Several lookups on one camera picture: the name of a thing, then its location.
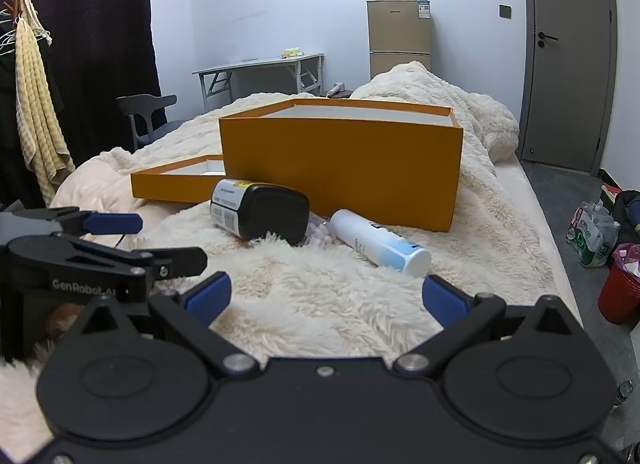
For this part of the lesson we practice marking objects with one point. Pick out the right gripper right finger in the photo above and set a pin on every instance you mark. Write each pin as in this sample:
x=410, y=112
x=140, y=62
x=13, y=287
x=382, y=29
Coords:
x=466, y=320

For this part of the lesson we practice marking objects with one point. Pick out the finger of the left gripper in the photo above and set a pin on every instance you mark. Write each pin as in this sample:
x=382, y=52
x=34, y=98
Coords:
x=160, y=263
x=80, y=222

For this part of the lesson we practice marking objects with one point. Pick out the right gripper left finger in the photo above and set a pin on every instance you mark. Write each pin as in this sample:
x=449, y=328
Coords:
x=185, y=319

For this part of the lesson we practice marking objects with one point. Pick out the orange box lid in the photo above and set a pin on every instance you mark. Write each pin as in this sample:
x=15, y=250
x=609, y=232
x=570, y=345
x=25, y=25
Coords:
x=190, y=181

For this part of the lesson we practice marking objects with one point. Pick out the dark vitamin C bottle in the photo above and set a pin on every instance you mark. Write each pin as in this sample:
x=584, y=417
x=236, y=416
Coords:
x=252, y=210

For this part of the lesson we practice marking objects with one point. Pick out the white spray bottle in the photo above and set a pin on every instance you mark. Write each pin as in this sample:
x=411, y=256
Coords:
x=381, y=246

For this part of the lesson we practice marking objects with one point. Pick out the small clear pill bottle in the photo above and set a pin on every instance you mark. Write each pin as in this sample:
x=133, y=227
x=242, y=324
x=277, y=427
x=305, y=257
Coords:
x=318, y=232

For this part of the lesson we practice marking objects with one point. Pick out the yellow striped towel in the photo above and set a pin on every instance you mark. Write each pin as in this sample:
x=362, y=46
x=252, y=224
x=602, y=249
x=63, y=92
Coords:
x=44, y=148

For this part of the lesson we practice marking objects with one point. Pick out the dark grey chair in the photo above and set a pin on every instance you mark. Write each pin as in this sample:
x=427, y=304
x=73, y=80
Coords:
x=144, y=106

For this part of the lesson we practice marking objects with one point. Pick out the green white plastic bag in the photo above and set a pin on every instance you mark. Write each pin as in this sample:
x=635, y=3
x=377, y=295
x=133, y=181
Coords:
x=593, y=233

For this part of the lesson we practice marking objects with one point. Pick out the red bucket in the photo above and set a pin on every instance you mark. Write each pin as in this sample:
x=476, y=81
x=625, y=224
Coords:
x=619, y=297

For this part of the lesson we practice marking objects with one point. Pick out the large orange cardboard box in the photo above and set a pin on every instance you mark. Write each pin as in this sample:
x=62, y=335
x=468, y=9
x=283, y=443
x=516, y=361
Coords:
x=395, y=163

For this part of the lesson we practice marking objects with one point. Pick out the dark curtain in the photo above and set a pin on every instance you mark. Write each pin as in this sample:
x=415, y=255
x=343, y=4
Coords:
x=101, y=50

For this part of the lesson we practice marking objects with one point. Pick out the grey room door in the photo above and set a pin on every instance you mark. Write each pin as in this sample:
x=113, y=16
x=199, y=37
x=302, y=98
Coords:
x=570, y=65

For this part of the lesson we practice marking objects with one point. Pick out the grey folding table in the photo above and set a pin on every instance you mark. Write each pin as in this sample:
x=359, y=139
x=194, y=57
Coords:
x=302, y=73

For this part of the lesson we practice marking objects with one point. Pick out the grey wall switch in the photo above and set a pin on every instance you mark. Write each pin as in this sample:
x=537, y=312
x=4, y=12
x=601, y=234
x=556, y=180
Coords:
x=505, y=12

